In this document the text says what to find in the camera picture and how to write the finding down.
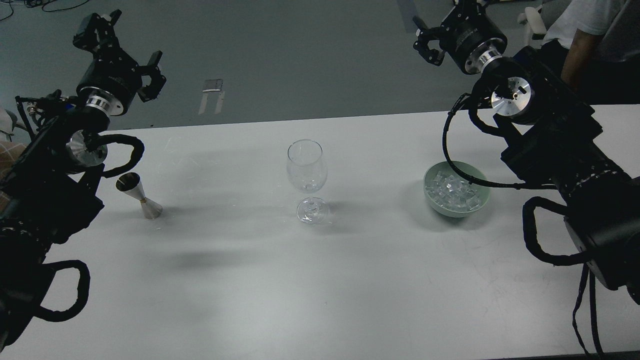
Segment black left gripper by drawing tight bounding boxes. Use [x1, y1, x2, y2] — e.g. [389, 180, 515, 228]
[73, 9, 167, 116]

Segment green bowl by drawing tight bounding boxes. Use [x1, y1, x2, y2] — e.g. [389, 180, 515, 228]
[422, 161, 490, 219]

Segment clear wine glass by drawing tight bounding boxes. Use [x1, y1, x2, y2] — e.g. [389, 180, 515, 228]
[286, 139, 330, 224]

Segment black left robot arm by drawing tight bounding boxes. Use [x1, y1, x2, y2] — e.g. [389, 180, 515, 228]
[1, 9, 167, 348]

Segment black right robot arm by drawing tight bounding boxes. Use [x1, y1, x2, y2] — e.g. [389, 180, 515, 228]
[413, 0, 639, 360]

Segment seated person dark trousers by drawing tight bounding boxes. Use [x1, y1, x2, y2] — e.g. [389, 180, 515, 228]
[540, 0, 640, 106]

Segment clear ice cubes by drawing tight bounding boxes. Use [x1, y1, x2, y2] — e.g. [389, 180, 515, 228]
[425, 170, 485, 212]

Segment black floor cables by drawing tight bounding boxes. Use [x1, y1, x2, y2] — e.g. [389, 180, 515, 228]
[0, 0, 91, 22]

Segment steel double jigger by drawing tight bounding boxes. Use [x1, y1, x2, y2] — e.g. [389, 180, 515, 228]
[115, 172, 163, 220]

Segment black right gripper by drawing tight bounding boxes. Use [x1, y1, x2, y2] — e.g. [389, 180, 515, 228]
[413, 0, 508, 75]

